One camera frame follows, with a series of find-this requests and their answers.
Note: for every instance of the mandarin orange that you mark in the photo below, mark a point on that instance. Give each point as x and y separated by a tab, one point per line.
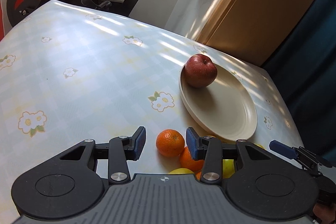
187	161
198	175
170	142

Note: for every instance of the wooden cabinet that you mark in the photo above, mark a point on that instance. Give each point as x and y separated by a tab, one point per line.
257	16

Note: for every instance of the shiny red apple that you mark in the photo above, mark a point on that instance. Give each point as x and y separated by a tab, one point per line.
200	71

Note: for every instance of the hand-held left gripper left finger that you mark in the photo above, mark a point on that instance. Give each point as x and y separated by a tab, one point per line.
140	142

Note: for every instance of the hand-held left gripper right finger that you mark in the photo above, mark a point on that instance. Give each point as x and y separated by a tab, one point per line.
193	144

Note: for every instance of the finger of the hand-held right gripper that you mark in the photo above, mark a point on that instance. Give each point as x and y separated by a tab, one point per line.
282	149

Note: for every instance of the floral checked tablecloth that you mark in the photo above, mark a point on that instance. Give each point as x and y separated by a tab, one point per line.
92	69

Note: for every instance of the beige oval plate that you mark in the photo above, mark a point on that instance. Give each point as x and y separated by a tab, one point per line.
223	108

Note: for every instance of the dark blue curtain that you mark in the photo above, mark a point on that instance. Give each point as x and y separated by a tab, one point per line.
309	69

